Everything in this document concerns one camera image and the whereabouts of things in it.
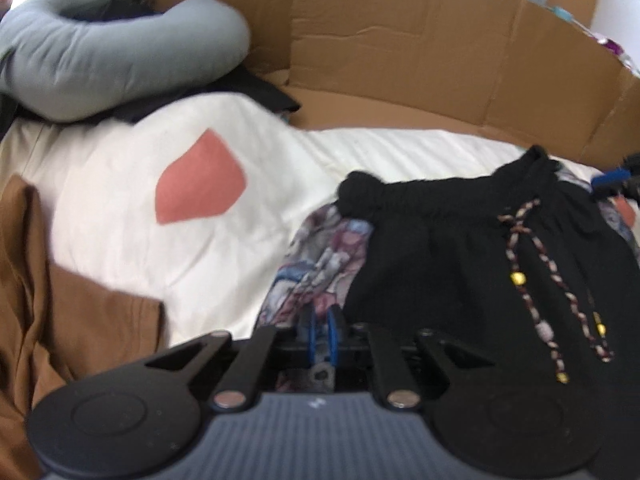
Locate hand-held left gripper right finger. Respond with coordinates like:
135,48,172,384
326,305,497,410

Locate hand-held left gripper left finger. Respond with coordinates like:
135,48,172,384
145,308,320,411

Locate floral patterned garment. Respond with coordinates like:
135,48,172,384
257,162,640,395

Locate black drawstring pants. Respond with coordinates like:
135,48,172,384
337,145,640,466

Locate purple shiny package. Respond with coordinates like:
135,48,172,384
587,29,626,56

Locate black cloth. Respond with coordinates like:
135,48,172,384
107,67,302,126

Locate brown cardboard sheet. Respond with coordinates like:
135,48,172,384
65,0,640,171

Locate bear print blanket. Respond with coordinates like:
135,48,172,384
0,92,640,346

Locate brown garment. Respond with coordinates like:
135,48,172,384
0,175,166,480

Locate grey curved pillow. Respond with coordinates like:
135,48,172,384
0,0,251,123

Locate dark green cloth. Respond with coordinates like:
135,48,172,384
65,0,163,25

